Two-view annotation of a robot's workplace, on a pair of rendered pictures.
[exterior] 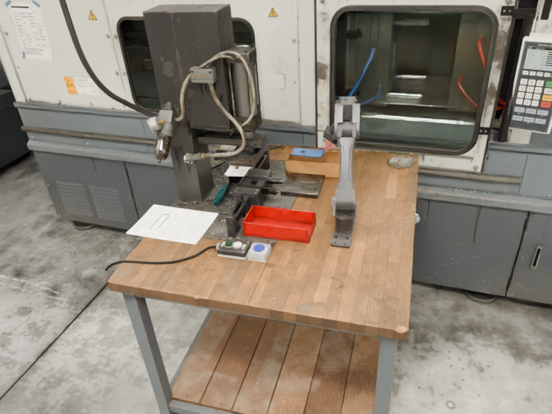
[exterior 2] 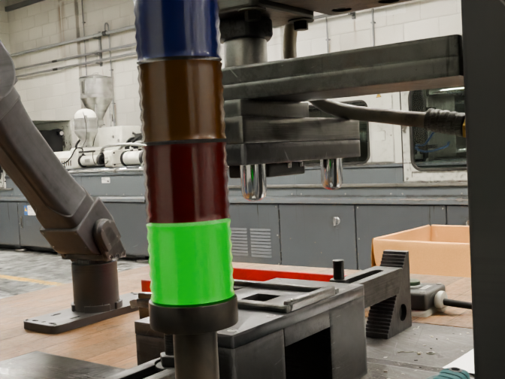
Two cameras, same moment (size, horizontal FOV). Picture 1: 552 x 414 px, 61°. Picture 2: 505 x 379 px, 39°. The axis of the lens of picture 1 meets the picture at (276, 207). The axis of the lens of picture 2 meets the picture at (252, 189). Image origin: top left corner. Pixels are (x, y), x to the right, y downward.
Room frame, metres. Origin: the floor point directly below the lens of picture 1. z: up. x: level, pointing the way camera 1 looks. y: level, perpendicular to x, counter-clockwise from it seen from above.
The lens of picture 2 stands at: (2.24, 0.28, 1.11)
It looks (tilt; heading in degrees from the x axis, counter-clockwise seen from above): 3 degrees down; 199
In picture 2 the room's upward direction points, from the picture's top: 3 degrees counter-clockwise
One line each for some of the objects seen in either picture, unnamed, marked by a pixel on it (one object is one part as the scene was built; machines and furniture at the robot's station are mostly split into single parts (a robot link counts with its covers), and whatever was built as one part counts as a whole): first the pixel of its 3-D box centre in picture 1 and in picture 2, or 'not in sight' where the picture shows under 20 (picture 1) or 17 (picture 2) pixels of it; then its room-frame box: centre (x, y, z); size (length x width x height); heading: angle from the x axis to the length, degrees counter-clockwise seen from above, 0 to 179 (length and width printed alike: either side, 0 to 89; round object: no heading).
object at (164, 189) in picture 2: not in sight; (186, 181); (1.95, 0.15, 1.10); 0.04 x 0.04 x 0.03
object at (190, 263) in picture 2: not in sight; (190, 259); (1.95, 0.15, 1.07); 0.04 x 0.04 x 0.03
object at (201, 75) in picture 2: not in sight; (182, 103); (1.95, 0.15, 1.14); 0.04 x 0.04 x 0.03
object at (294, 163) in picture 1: (315, 163); not in sight; (1.88, -0.19, 0.93); 0.25 x 0.13 x 0.08; 72
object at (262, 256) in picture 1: (259, 255); not in sight; (1.29, 0.07, 0.90); 0.07 x 0.07 x 0.06; 72
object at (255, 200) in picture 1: (254, 190); (261, 355); (1.67, 0.09, 0.94); 0.20 x 0.10 x 0.07; 162
